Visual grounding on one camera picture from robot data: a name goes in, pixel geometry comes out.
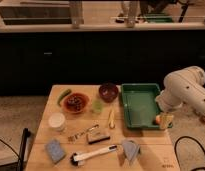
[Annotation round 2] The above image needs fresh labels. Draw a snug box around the dark whiteboard eraser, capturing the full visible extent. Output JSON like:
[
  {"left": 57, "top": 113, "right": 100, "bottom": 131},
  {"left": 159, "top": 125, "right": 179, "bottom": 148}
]
[{"left": 87, "top": 131, "right": 110, "bottom": 144}]

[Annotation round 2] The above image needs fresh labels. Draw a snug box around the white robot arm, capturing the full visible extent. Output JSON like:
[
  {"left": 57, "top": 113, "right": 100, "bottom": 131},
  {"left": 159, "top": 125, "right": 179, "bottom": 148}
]
[{"left": 155, "top": 66, "right": 205, "bottom": 117}]

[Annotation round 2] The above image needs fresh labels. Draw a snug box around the dark purple bowl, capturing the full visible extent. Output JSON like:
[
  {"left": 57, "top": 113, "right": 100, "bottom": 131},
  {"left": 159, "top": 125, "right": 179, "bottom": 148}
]
[{"left": 99, "top": 83, "right": 119, "bottom": 103}]

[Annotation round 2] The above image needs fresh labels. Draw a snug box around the orange bowl with dark food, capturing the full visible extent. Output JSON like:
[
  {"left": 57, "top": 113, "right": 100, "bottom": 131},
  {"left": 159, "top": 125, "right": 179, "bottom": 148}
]
[{"left": 62, "top": 93, "right": 89, "bottom": 114}]

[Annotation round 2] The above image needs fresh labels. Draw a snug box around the orange fruit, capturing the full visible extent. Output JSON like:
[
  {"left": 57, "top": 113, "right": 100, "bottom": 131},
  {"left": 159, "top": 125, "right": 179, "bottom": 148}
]
[{"left": 155, "top": 115, "right": 161, "bottom": 125}]

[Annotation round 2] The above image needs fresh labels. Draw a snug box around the green plastic tray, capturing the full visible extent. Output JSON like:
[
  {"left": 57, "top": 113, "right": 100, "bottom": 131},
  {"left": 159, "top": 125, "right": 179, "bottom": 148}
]
[{"left": 121, "top": 83, "right": 161, "bottom": 130}]

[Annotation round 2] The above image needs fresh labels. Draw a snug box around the grey folded cloth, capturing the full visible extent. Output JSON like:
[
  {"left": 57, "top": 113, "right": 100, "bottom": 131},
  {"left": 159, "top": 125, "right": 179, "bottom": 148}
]
[{"left": 121, "top": 139, "right": 141, "bottom": 165}]

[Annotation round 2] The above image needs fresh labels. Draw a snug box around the light green cup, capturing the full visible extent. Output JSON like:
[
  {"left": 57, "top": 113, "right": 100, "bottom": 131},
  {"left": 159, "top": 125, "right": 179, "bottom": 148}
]
[{"left": 92, "top": 100, "right": 103, "bottom": 114}]

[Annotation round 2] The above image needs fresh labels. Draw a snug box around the metal fork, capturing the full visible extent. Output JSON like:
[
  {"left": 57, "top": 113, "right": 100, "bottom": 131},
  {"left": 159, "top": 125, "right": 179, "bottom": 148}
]
[{"left": 68, "top": 124, "right": 99, "bottom": 142}]

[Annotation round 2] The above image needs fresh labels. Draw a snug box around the green cucumber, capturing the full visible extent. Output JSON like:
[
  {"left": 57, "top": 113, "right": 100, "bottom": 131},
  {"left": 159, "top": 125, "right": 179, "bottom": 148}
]
[{"left": 57, "top": 89, "right": 72, "bottom": 107}]

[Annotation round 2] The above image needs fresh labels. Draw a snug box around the white round container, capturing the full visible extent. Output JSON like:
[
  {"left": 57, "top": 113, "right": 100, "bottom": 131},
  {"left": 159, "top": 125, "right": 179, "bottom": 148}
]
[{"left": 48, "top": 113, "right": 66, "bottom": 131}]

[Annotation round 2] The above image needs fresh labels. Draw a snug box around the blue sponge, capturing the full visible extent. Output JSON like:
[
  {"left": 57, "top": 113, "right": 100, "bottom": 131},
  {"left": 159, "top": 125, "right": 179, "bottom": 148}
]
[{"left": 45, "top": 139, "right": 66, "bottom": 164}]

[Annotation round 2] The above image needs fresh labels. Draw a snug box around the black stand left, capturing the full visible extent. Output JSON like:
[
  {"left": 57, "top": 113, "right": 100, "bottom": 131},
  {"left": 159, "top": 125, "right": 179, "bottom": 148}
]
[{"left": 17, "top": 128, "right": 31, "bottom": 171}]

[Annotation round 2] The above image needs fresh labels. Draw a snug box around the black cable right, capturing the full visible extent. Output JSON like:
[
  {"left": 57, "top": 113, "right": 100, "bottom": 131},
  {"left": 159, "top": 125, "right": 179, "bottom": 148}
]
[{"left": 174, "top": 135, "right": 205, "bottom": 171}]

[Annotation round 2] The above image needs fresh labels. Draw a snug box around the white handled brush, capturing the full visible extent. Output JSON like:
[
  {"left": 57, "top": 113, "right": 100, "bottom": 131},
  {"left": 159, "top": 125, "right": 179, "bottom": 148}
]
[{"left": 70, "top": 145, "right": 117, "bottom": 166}]

